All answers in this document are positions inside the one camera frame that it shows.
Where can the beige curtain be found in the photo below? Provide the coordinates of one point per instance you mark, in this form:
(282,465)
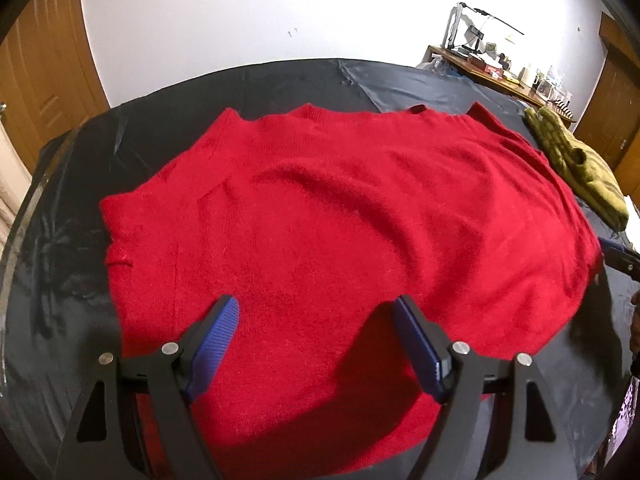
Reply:
(12,180)

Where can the wooden side desk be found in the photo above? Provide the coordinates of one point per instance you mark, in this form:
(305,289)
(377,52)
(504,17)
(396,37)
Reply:
(500,82)

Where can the red box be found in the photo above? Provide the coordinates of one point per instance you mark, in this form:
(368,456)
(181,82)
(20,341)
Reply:
(482,66)

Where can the white jug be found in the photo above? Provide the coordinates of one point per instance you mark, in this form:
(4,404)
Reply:
(529,75)

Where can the olive green sweater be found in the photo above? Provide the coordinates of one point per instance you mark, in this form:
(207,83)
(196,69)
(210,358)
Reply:
(580,170)

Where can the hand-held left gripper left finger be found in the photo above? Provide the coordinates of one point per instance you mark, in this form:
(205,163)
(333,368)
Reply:
(215,350)

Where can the black table sheet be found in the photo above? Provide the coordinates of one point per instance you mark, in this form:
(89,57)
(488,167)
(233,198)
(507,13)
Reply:
(70,210)

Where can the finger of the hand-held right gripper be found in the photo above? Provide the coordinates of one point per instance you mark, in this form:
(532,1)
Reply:
(622,260)

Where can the clear plastic bag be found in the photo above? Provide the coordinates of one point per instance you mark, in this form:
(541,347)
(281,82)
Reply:
(435,65)

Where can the wooden door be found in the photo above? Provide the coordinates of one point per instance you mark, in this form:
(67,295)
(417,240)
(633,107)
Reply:
(610,105)
(45,60)

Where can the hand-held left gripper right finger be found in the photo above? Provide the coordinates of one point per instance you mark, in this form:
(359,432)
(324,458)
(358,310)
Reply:
(420,350)

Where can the person's patterned clothing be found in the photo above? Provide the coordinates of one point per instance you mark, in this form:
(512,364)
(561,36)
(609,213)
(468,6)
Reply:
(625,430)

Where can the red knit sweater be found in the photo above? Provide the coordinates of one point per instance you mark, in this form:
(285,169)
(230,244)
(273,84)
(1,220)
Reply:
(350,210)

